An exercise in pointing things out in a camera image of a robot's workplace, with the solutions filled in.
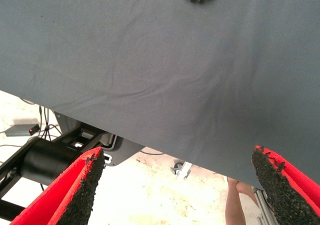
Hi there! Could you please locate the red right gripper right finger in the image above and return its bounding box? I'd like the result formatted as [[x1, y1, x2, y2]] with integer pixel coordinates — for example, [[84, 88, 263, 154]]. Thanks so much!
[[251, 145, 320, 225]]

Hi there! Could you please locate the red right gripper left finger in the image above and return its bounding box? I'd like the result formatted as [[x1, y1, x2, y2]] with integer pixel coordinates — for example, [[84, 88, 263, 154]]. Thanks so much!
[[9, 146, 106, 225]]

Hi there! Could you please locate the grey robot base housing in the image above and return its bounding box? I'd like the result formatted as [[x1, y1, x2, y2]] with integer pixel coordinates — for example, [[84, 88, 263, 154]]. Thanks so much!
[[53, 111, 145, 166]]

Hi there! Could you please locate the person's bare leg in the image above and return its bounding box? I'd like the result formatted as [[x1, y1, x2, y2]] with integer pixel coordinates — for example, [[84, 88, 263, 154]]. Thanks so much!
[[224, 177, 260, 225]]

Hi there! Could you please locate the grey adapter box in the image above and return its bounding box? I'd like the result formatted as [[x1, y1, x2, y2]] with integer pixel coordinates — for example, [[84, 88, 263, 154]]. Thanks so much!
[[4, 124, 41, 138]]

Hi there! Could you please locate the aluminium profile leg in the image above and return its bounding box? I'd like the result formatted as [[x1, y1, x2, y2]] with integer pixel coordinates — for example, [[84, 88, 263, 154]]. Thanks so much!
[[175, 161, 193, 181]]

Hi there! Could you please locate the grey caster wheel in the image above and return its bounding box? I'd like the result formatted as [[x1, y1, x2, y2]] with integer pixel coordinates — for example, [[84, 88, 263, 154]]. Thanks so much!
[[169, 161, 184, 176]]

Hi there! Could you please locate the dark grey table cloth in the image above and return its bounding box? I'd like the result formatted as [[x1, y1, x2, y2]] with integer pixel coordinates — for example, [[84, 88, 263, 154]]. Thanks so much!
[[0, 0, 320, 191]]

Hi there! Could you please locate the aluminium profile frame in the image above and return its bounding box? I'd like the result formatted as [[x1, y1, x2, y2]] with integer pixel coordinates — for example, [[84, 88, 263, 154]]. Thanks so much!
[[251, 187, 280, 225]]

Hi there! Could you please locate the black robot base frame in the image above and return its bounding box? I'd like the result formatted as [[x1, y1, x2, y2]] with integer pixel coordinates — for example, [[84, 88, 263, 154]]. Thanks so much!
[[0, 124, 111, 222]]

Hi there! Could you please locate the black floor cable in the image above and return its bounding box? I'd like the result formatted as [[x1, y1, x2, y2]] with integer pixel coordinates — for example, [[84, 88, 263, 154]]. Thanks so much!
[[139, 149, 165, 156], [37, 104, 62, 142]]

